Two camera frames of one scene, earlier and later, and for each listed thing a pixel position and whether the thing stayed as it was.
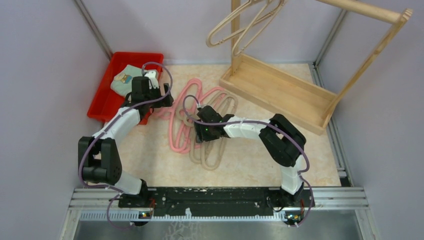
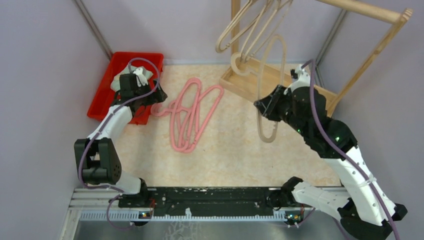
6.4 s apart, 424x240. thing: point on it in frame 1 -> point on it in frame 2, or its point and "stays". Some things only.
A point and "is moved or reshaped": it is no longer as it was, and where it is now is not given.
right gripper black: x=200 y=136 -> x=267 y=106
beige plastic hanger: x=236 y=32 is moved or reshaped
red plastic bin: x=107 y=100 stays
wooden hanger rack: x=305 y=104 stays
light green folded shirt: x=122 y=83 stays
